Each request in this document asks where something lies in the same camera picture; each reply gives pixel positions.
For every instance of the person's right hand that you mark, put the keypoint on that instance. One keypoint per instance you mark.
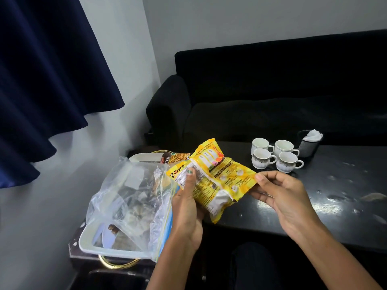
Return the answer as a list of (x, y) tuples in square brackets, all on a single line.
[(290, 202)]

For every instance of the person's left hand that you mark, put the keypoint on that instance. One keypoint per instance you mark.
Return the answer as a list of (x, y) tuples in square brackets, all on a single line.
[(186, 217)]

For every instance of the patterned white cup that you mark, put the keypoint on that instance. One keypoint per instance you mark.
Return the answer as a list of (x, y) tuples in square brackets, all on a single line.
[(287, 162), (261, 158)]

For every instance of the yellow soya chunks packet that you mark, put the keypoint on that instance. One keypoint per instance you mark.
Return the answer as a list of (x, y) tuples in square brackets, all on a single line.
[(223, 178)]

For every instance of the black mug with tissue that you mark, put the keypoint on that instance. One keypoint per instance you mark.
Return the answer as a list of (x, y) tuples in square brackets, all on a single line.
[(307, 149)]

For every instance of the plain white cup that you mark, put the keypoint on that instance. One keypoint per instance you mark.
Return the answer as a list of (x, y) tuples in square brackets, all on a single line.
[(260, 143), (284, 145)]

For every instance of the maroon mixture snack packet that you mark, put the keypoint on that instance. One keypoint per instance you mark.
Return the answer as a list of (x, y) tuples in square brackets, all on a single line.
[(178, 157)]

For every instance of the clear zip bag blue seal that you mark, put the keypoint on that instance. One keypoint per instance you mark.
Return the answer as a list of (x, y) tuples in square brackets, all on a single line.
[(130, 193)]

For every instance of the stack of white napkins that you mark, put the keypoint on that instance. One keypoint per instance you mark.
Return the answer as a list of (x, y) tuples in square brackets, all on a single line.
[(313, 135)]

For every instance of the person's left forearm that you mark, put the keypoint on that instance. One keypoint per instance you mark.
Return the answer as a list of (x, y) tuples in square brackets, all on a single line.
[(172, 265)]

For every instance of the person's right forearm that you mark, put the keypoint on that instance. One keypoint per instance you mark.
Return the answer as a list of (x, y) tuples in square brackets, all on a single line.
[(335, 259)]

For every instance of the black table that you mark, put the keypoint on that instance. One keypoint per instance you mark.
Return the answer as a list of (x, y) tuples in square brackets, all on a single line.
[(347, 178)]

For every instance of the white tray with printed base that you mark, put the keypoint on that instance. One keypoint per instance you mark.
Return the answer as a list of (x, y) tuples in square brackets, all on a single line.
[(87, 244)]

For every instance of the dark brown glossy side table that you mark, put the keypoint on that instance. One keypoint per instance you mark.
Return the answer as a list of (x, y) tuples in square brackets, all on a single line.
[(78, 262)]

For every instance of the black fabric sofa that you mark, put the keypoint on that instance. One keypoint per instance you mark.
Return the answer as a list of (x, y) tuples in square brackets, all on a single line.
[(272, 72)]

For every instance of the navy blue curtain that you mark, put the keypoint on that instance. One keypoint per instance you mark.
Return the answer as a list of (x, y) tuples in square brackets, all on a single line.
[(45, 87)]

